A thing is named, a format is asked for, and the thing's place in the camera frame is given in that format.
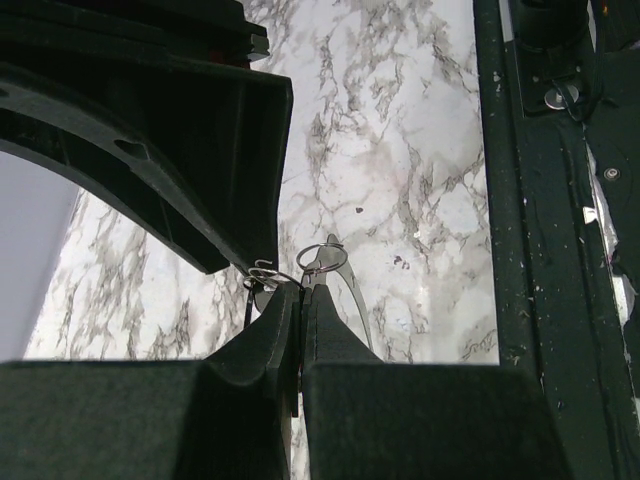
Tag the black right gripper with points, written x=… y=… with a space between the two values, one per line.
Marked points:
x=194 y=153

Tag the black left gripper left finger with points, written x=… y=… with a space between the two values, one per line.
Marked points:
x=226 y=416

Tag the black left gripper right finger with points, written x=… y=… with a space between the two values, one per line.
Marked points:
x=367 y=419

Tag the key with black tag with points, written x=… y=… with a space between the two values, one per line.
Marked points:
x=261 y=282

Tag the silver metal keyring holder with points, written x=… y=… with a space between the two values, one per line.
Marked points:
x=327 y=263

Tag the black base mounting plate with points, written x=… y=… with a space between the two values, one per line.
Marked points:
x=556 y=314

